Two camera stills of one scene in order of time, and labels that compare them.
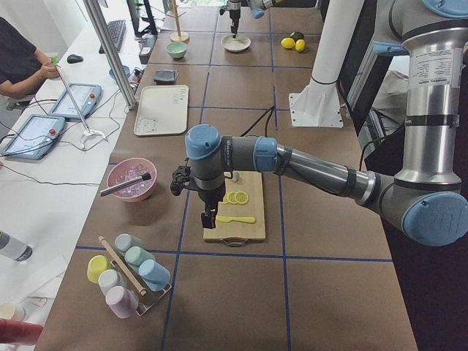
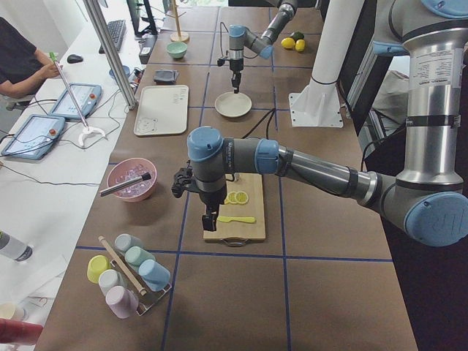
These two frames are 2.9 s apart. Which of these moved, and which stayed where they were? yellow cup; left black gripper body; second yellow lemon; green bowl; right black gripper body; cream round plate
Moved: cream round plate; right black gripper body
Stayed: green bowl; yellow cup; left black gripper body; second yellow lemon
